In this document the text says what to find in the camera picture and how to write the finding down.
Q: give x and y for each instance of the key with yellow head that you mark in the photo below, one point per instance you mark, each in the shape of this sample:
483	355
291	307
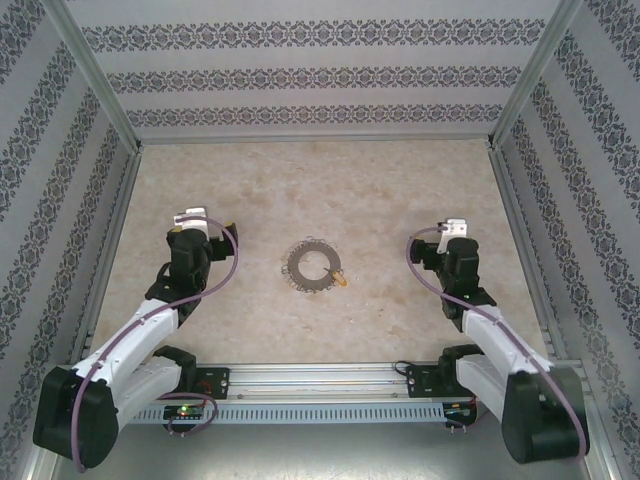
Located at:
341	279

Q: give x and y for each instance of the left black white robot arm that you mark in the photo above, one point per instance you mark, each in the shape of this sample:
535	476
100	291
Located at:
125	340

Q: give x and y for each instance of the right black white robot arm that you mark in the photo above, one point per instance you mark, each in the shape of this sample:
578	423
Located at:
500	350

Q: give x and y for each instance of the grey metal panel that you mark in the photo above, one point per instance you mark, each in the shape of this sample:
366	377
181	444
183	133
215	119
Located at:
320	455

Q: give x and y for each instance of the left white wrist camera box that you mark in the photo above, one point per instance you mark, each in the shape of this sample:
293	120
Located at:
192	223

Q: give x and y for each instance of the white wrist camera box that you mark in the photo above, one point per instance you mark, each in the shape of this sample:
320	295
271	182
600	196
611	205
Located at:
455	227
192	223

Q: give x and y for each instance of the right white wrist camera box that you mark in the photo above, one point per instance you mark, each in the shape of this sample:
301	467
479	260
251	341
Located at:
455	227

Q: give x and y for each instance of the aluminium side rail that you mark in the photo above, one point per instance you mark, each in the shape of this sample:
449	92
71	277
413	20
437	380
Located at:
116	225
520	225

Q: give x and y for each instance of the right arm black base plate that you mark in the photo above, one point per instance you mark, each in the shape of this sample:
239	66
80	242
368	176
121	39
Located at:
420	375

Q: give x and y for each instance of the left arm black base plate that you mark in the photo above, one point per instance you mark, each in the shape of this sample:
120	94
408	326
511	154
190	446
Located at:
220	382

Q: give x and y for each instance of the aluminium frame post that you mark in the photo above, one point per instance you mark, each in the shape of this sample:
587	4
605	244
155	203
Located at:
532	75
95	75

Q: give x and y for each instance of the aluminium mounting rail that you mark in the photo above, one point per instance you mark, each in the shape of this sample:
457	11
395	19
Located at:
320	380

